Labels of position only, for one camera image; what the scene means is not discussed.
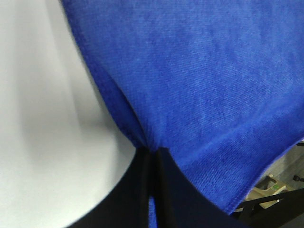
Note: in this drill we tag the beige floor equipment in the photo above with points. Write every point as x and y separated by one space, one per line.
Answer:
267 186

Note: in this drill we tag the blue towel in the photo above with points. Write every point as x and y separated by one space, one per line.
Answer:
219 83

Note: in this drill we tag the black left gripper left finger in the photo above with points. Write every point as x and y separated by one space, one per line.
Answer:
127 205

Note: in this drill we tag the black table frame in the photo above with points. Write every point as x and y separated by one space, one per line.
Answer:
272 211

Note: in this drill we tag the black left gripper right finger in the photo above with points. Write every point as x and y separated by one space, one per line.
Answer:
178 204

